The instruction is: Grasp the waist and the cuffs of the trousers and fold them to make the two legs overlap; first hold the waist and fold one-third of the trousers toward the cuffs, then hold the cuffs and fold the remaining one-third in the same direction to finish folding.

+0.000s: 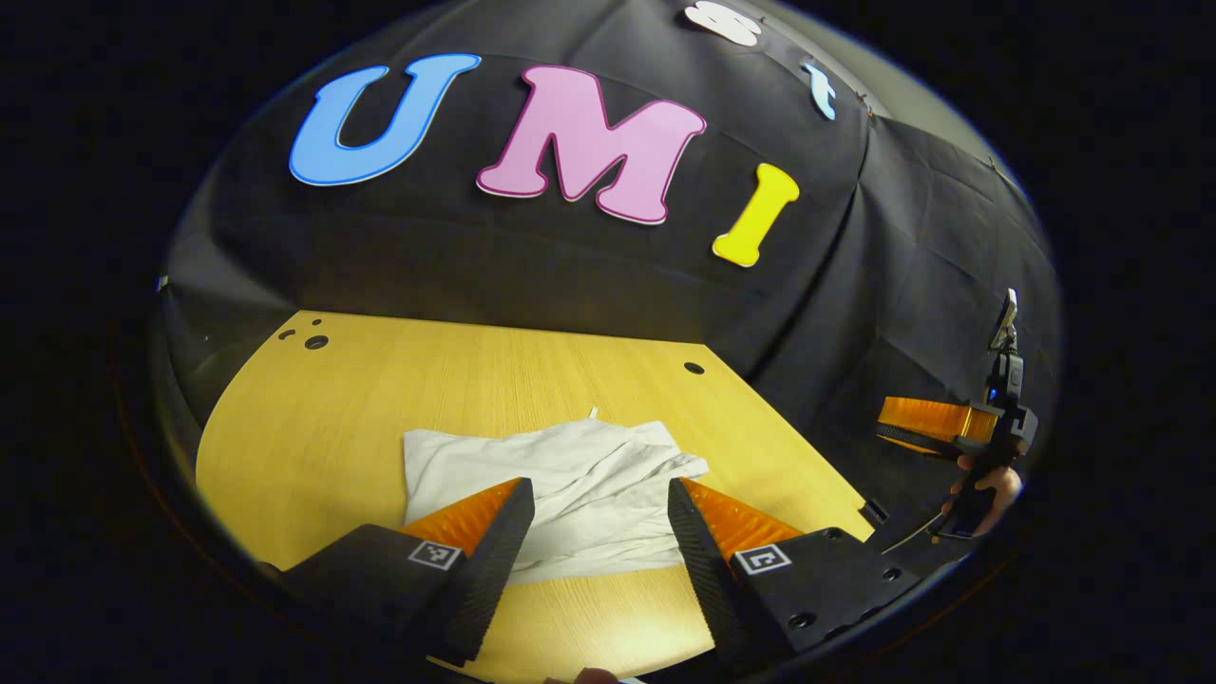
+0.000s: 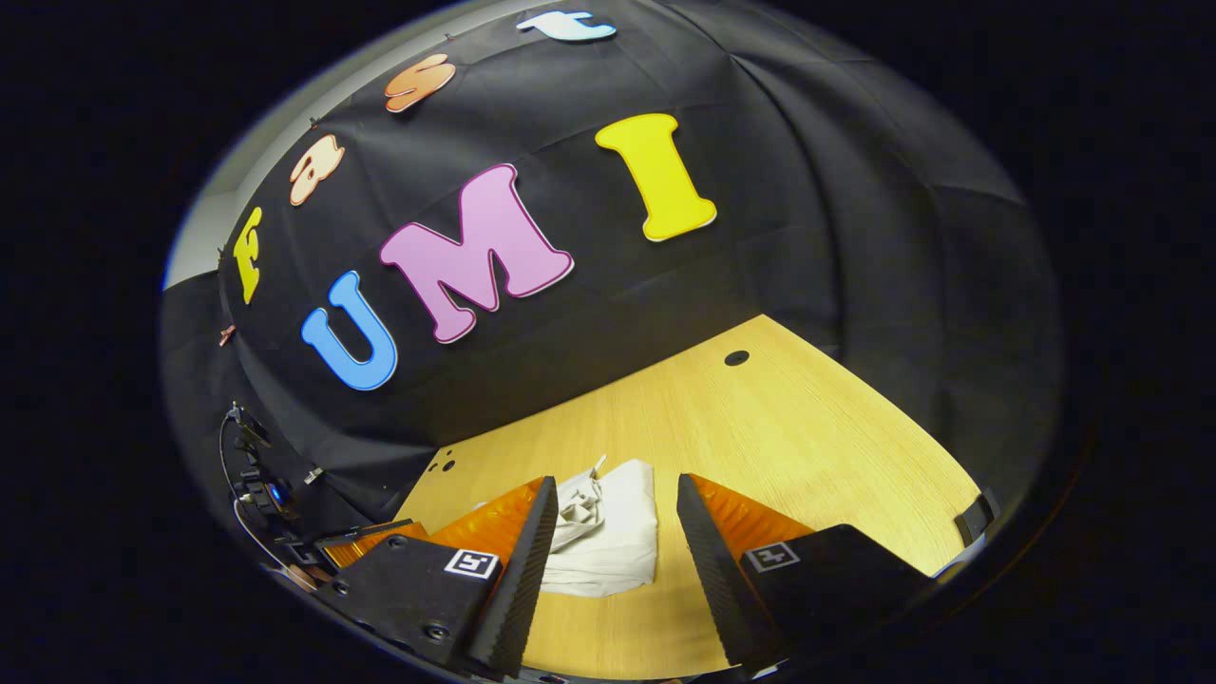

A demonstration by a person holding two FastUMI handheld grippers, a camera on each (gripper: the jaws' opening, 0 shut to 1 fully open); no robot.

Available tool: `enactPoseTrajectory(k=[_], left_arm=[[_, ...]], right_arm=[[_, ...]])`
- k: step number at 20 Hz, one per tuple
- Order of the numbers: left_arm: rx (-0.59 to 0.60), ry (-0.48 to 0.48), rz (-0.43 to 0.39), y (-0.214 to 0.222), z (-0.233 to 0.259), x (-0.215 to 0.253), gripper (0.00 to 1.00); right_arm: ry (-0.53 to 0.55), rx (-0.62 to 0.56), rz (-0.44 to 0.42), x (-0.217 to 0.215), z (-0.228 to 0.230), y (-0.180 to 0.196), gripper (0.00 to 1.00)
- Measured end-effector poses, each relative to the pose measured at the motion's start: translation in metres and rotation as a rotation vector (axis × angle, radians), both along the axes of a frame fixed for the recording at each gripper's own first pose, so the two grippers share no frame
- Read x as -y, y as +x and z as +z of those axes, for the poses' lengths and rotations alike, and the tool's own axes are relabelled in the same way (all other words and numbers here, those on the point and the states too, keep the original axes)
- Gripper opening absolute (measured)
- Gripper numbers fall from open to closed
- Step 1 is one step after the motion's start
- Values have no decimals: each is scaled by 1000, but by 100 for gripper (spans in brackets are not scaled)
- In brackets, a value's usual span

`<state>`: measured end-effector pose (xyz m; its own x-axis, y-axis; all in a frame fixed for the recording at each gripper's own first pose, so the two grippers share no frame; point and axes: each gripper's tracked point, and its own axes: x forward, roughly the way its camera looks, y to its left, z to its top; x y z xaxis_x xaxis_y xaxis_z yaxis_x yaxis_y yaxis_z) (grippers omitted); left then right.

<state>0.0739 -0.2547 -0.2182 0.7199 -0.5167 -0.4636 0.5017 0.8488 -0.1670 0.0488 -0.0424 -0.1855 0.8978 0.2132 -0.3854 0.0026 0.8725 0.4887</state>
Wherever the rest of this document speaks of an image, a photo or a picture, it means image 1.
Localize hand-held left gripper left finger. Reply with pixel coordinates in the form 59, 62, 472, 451
255, 477, 537, 668

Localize white jeans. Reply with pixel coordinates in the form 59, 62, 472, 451
402, 408, 711, 583

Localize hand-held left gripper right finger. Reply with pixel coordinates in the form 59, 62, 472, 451
667, 477, 924, 675

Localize black backdrop cloth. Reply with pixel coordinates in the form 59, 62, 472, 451
152, 0, 1063, 542

